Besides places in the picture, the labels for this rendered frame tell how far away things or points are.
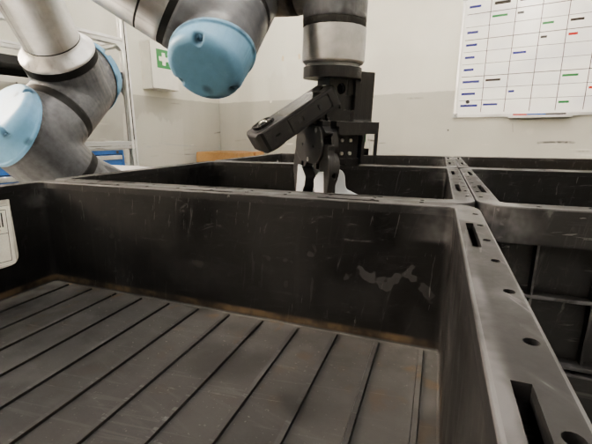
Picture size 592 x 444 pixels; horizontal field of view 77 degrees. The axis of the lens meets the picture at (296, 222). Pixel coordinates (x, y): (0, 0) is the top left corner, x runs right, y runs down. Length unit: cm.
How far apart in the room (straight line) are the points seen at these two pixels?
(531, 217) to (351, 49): 28
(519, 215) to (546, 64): 319
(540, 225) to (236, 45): 29
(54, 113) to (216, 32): 39
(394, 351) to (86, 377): 20
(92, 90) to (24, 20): 13
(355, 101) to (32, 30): 48
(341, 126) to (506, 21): 310
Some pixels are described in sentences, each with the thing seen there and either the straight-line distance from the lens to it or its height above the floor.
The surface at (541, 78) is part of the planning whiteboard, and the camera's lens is 344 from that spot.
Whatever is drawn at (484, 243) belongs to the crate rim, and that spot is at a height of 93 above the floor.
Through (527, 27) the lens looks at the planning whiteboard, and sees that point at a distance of 350.
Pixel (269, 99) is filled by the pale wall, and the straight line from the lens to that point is 416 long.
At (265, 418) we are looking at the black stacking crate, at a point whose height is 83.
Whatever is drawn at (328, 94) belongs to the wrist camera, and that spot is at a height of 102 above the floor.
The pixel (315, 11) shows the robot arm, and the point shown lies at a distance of 48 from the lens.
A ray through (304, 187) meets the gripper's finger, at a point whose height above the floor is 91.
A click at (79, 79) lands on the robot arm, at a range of 74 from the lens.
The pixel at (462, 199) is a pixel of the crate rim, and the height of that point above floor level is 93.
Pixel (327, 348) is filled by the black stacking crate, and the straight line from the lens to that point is 28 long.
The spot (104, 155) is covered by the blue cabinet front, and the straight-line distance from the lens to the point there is 258.
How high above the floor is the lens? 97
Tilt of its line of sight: 13 degrees down
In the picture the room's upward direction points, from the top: straight up
